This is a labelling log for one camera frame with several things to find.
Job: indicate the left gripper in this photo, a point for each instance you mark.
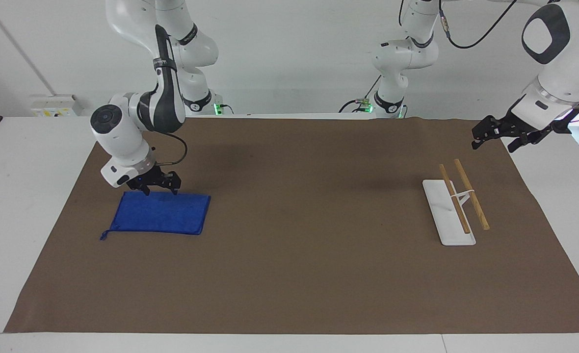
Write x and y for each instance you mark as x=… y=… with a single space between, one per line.
x=527 y=126

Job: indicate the blue towel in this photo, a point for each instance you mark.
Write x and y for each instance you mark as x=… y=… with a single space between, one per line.
x=162 y=213

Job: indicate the white rack with wooden rods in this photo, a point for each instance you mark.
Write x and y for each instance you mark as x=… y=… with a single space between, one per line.
x=454 y=211

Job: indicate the white wall socket box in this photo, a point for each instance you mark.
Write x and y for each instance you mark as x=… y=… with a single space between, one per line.
x=56 y=105

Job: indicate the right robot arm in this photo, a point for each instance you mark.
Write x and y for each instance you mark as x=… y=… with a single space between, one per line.
x=122 y=142

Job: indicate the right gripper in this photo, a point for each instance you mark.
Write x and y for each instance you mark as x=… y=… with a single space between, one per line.
x=144 y=179

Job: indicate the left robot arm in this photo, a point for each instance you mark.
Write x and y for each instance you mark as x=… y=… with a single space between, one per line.
x=559 y=63

